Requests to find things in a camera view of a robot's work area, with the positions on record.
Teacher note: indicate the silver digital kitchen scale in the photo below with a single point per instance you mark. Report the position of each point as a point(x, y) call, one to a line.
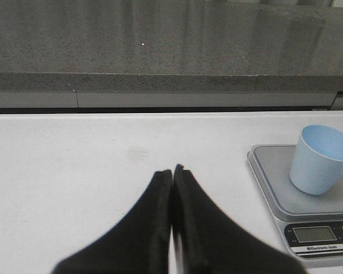
point(311, 226)

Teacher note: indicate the light blue plastic cup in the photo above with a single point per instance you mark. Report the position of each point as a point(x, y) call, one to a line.
point(318, 159)

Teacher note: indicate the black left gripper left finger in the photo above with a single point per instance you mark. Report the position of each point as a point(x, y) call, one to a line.
point(138, 243)

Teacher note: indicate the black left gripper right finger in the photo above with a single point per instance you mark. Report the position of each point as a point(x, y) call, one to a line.
point(208, 241)

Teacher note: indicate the grey stone counter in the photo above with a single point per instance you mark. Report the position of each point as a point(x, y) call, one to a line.
point(244, 55)

